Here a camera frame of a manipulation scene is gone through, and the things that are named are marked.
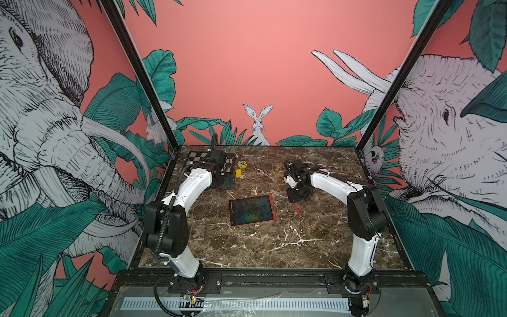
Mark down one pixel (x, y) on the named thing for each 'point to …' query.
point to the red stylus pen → (296, 209)
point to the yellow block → (238, 173)
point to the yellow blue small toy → (242, 164)
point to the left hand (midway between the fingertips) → (224, 181)
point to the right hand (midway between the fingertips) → (291, 195)
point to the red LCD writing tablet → (251, 211)
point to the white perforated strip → (240, 303)
